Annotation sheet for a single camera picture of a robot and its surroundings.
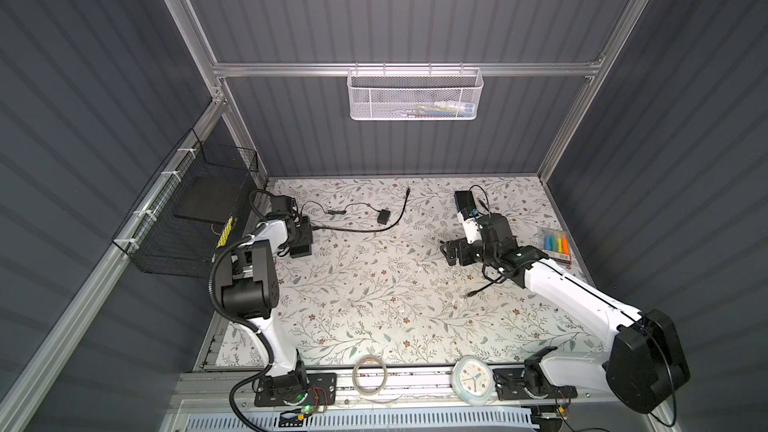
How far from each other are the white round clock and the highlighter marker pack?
1.44 feet

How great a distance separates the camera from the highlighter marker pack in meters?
0.98

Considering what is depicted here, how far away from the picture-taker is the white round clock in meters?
0.72

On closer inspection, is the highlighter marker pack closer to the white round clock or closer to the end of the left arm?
the white round clock
